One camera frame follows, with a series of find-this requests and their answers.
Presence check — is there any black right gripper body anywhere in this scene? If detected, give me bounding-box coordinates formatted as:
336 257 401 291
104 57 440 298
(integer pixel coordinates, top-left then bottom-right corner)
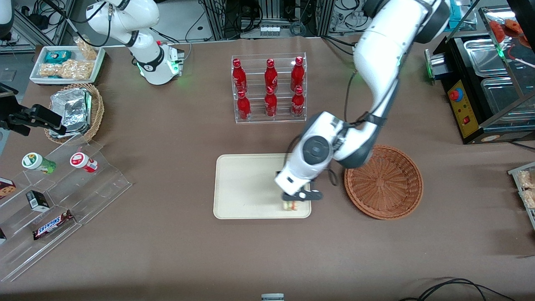
0 83 32 136

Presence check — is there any cream plastic serving tray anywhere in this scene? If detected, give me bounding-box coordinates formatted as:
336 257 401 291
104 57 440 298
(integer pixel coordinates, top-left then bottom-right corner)
213 154 312 219

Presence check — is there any tan wicker basket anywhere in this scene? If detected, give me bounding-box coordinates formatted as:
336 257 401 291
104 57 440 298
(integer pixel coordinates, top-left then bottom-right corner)
44 83 105 145

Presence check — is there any white rectangular snack tray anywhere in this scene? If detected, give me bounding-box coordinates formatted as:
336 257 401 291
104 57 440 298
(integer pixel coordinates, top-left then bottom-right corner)
29 45 106 85

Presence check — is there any round brown wicker basket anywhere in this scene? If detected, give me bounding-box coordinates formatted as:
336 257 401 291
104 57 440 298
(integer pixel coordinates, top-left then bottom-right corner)
344 145 424 220

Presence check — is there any green lidded cup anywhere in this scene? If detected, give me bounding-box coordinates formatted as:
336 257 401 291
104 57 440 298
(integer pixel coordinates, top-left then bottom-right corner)
22 152 56 174

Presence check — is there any clear bag of peanuts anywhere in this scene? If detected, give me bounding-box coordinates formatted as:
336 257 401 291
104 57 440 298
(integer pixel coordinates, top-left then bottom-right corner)
38 59 94 81

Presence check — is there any red lidded cup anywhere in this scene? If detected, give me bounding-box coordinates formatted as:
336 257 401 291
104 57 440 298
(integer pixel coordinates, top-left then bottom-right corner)
70 152 99 173

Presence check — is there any teal snack packet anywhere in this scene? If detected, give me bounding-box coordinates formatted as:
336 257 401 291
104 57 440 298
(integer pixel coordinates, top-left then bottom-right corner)
44 50 72 64

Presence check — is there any red cola bottle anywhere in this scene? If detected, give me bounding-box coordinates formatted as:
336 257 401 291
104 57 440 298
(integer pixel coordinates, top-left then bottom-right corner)
264 59 278 90
237 91 252 122
265 87 278 117
291 86 305 118
232 59 248 93
290 56 305 90

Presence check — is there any dark cookie box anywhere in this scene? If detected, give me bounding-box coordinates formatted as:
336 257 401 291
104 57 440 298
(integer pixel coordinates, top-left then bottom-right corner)
0 177 17 199

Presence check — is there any clear bag of snacks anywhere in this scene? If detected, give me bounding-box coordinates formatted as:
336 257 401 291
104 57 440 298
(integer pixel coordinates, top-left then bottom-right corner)
74 37 99 61

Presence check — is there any small black carton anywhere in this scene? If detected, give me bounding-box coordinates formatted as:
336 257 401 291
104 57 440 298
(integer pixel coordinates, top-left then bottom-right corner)
26 190 51 212

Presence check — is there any clear acrylic stepped shelf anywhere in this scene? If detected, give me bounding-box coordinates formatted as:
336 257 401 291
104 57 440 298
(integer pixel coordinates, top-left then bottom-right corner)
0 136 133 283

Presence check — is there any clear acrylic bottle rack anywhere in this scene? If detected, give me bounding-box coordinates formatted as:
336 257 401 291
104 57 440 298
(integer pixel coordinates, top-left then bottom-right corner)
231 52 308 124

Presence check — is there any Snickers chocolate bar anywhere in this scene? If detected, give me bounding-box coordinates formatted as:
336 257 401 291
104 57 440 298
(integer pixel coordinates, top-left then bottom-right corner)
33 210 74 240

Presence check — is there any black yellow food warmer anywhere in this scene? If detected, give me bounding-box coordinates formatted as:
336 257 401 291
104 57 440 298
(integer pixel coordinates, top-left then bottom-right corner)
433 4 535 145

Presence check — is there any steel warmer pan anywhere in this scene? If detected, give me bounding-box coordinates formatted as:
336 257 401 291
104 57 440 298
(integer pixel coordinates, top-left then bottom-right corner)
481 77 535 122
464 40 508 78

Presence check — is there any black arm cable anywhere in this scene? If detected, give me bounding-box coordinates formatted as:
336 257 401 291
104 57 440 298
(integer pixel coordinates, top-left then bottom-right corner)
344 69 358 124

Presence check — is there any black floor cable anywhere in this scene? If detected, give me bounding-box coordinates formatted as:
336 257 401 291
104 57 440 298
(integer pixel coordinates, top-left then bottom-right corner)
399 278 517 301

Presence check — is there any grey wire snack tray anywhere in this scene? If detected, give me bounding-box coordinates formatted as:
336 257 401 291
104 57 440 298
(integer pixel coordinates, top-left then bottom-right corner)
508 162 535 230

